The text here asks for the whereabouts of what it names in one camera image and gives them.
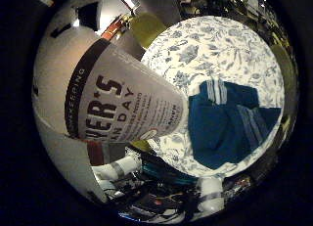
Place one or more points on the orange wall panel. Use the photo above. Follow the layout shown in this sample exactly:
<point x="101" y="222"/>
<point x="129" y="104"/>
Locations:
<point x="94" y="152"/>
<point x="112" y="28"/>

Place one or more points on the blue floral white tablecloth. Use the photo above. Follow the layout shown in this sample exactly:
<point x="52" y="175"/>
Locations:
<point x="208" y="46"/>

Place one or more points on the blue cloth with white stripes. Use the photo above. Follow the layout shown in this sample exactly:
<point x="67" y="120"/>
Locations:
<point x="221" y="128"/>

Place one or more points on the white spray bottle black head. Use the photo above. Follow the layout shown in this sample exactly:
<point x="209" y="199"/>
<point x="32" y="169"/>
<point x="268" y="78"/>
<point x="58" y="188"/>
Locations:
<point x="107" y="99"/>

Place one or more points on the yellow-green chair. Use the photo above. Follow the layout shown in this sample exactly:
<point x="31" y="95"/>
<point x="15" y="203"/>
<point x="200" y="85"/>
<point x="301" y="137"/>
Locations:
<point x="146" y="28"/>
<point x="286" y="72"/>
<point x="142" y="145"/>

